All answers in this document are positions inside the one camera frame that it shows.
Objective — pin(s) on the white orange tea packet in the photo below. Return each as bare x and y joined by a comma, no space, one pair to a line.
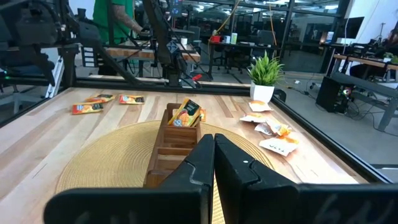
263,128
278,145
280,127
259,106
253,117

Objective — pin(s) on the dark office chair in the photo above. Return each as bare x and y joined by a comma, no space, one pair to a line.
21,67

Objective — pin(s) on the black office desk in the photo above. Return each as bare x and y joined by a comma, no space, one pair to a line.
248,46

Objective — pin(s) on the silver aluminium bracket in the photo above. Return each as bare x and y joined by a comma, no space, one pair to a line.
55,79

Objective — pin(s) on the person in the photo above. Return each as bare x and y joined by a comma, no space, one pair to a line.
112,18

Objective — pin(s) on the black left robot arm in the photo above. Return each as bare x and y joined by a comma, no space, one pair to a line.
161,37

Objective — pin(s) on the small red container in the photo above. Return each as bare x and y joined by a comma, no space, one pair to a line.
215,39

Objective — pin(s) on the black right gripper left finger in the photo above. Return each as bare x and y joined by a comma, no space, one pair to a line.
199,168

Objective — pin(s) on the grey desk with wooden top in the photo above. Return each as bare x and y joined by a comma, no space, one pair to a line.
388,109

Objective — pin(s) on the wooden workbench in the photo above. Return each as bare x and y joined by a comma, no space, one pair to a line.
140,54

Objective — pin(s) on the blue lit screen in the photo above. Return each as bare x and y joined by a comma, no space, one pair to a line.
176,7

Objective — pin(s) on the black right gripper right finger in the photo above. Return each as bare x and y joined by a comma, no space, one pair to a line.
239,186

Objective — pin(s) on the black monitor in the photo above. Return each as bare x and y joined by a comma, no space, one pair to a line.
354,27

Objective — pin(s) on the brown wooden tea caddy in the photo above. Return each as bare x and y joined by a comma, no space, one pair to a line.
172,146

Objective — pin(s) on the green plant in white pot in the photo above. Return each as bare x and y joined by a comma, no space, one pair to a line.
262,91

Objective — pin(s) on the black computer tower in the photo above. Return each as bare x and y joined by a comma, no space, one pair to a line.
331,95

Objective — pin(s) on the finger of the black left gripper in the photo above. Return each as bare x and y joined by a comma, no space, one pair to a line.
46,68

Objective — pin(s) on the black stand with white labels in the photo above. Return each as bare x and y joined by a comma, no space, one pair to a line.
88,57

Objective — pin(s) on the round woven straw placemat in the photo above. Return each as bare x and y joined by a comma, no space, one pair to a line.
109,161

